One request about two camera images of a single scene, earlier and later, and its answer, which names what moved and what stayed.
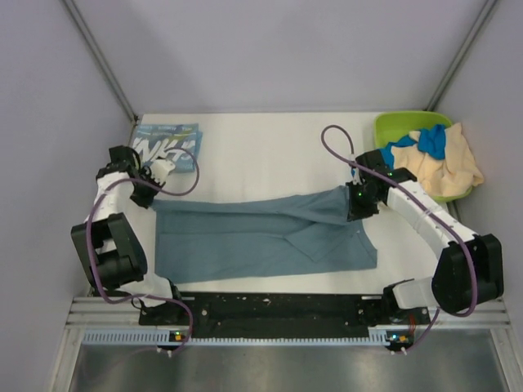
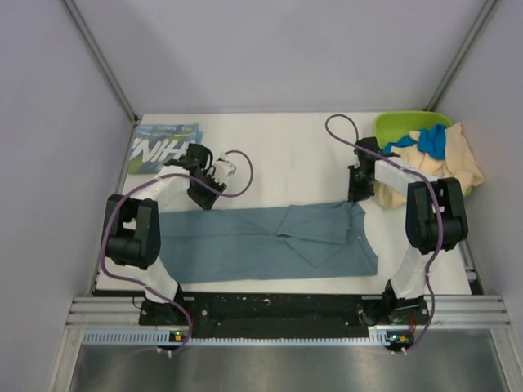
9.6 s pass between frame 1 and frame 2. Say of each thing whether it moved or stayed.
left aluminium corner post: stayed
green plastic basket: stayed
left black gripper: moved
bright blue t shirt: stayed
